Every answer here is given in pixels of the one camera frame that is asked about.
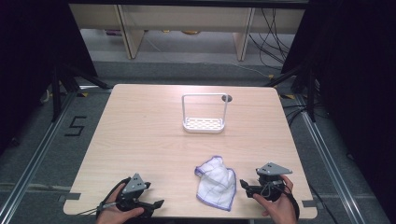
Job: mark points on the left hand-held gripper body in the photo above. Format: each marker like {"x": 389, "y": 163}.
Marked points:
{"x": 134, "y": 184}

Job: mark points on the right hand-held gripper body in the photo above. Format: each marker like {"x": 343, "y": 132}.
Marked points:
{"x": 271, "y": 169}

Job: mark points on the white cloth with purple edge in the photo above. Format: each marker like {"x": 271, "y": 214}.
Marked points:
{"x": 218, "y": 183}

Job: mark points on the person's right hand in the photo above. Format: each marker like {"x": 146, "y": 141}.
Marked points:
{"x": 281, "y": 210}

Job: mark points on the person's left hand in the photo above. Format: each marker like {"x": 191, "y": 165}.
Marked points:
{"x": 112, "y": 214}

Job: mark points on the grey tape strip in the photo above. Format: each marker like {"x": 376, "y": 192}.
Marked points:
{"x": 308, "y": 203}
{"x": 70, "y": 196}

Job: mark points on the yellow black floor tape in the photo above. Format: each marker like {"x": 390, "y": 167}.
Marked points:
{"x": 82, "y": 94}
{"x": 288, "y": 96}

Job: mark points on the grey round table grommet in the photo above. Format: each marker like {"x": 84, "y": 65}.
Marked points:
{"x": 227, "y": 98}

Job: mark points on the black metal stand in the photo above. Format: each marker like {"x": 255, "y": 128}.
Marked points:
{"x": 62, "y": 81}
{"x": 306, "y": 84}

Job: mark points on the black curtain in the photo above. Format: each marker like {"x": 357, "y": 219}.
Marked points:
{"x": 358, "y": 77}
{"x": 28, "y": 62}

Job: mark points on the beige wooden desk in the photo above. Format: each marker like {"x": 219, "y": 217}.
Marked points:
{"x": 186, "y": 17}

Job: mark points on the aluminium floor rail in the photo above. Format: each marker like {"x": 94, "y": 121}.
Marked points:
{"x": 327, "y": 158}
{"x": 31, "y": 165}

